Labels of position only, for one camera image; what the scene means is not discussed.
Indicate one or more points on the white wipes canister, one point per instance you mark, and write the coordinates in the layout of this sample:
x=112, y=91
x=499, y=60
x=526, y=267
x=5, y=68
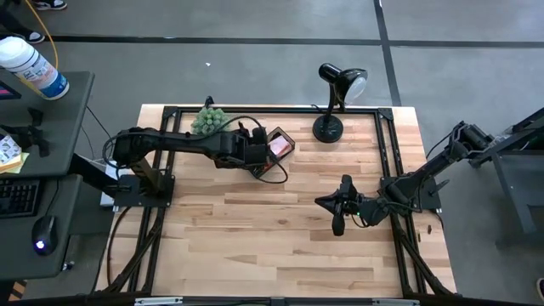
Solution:
x=30, y=64

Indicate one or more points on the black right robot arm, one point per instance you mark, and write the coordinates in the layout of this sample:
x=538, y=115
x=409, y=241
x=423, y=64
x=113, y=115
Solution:
x=425, y=170

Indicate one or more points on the green artificial potted plant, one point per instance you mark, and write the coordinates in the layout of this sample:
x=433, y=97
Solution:
x=206, y=119

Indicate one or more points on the black mesh desk organizer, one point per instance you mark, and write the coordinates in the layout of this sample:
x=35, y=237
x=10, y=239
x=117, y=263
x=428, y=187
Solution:
x=280, y=158

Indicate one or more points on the black monitor stand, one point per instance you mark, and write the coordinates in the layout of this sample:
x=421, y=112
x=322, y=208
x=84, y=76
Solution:
x=32, y=136

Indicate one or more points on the side desk monitor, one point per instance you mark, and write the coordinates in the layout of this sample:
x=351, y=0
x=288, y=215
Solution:
x=6, y=91

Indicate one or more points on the white power box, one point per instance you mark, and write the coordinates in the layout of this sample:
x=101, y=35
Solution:
x=106, y=200

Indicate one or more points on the yellow black hazard tape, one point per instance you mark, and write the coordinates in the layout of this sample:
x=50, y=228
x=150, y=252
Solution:
x=18, y=291

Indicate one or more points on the black keyboard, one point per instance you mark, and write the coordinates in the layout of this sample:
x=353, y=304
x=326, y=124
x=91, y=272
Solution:
x=17, y=197

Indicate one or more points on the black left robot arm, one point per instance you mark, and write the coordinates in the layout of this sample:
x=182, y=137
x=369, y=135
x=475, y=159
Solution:
x=178, y=142

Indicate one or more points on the black desk lamp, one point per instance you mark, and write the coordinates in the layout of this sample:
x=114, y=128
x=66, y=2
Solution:
x=328, y=129

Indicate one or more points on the pink sticky note pad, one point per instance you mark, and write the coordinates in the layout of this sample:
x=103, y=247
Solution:
x=280, y=145

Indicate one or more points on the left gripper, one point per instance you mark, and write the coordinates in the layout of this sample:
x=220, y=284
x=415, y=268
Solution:
x=257, y=155

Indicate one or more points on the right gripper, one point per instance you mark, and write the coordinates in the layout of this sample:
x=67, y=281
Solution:
x=346, y=206

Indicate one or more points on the silver frame bracket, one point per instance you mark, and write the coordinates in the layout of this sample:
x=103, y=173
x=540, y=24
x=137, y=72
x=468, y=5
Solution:
x=395, y=302
x=157, y=301

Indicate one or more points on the black metal table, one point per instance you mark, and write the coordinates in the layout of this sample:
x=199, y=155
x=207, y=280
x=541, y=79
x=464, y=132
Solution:
x=518, y=191

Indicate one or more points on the black computer mouse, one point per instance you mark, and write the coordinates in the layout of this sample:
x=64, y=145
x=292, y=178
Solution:
x=44, y=231

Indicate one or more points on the yellow sticky note stack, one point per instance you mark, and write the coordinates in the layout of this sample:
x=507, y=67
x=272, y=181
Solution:
x=19, y=163

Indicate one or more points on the black side desk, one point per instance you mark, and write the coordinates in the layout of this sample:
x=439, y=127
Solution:
x=64, y=119

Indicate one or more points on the black aluminium table frame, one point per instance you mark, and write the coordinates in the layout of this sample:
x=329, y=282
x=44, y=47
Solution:
x=297, y=109

